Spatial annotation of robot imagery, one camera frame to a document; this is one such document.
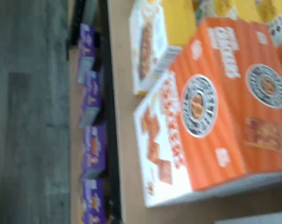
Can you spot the purple Annie's box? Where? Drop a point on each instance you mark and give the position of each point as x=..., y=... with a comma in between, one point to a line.
x=94, y=203
x=94, y=151
x=91, y=98
x=86, y=51

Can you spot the white yellow snack bar box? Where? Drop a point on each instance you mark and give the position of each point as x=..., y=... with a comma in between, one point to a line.
x=147, y=46
x=243, y=9

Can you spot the blue white pretzel crackers box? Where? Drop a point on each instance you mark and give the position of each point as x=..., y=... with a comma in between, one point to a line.
x=248, y=219

